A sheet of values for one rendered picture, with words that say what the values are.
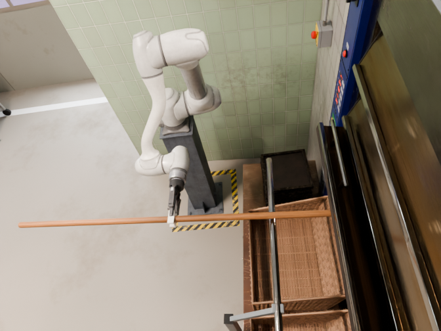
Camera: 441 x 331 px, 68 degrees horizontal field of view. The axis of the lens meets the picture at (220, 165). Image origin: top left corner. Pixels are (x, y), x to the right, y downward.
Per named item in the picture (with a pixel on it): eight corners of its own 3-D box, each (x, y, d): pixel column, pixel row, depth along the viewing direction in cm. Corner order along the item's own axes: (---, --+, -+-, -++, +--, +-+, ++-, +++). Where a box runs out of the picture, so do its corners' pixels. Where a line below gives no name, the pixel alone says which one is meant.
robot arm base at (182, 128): (159, 116, 222) (156, 110, 217) (190, 112, 219) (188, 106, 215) (156, 136, 211) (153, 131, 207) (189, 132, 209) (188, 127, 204)
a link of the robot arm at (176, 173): (189, 176, 170) (188, 186, 166) (172, 177, 171) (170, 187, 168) (184, 167, 162) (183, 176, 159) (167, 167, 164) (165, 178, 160)
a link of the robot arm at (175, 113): (161, 111, 216) (151, 86, 198) (188, 106, 215) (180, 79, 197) (163, 129, 206) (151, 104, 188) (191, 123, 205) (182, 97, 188)
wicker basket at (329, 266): (325, 215, 207) (330, 193, 184) (343, 310, 174) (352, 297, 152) (249, 219, 213) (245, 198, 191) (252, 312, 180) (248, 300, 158)
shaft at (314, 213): (20, 228, 164) (16, 226, 161) (21, 223, 165) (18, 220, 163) (380, 216, 138) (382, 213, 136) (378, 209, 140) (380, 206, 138)
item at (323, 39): (327, 35, 179) (330, 18, 171) (331, 46, 173) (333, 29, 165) (314, 37, 180) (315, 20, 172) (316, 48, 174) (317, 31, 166)
